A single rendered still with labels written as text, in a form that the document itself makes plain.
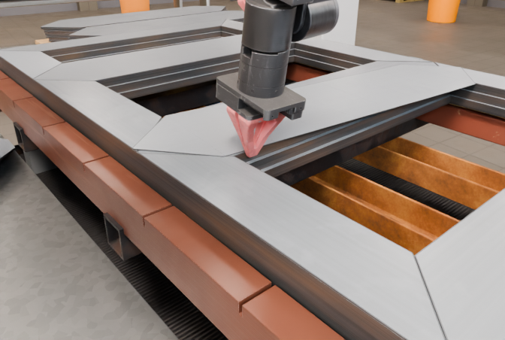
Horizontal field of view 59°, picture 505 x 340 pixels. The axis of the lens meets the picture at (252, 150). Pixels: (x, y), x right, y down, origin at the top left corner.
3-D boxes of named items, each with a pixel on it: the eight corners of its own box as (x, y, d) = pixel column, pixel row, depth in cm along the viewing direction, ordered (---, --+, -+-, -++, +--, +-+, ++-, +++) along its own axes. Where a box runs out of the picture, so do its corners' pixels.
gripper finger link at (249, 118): (249, 133, 65) (256, 73, 60) (282, 157, 61) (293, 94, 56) (210, 145, 61) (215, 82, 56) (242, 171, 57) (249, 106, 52)
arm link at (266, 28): (235, -12, 49) (274, 1, 46) (277, -18, 53) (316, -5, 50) (230, 49, 52) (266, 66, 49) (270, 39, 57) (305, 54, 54)
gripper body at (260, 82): (253, 80, 61) (259, 27, 57) (305, 113, 55) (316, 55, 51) (213, 89, 57) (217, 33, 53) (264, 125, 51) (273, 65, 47)
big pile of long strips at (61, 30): (216, 16, 206) (216, 3, 204) (276, 28, 179) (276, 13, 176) (34, 40, 160) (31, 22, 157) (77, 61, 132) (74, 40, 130)
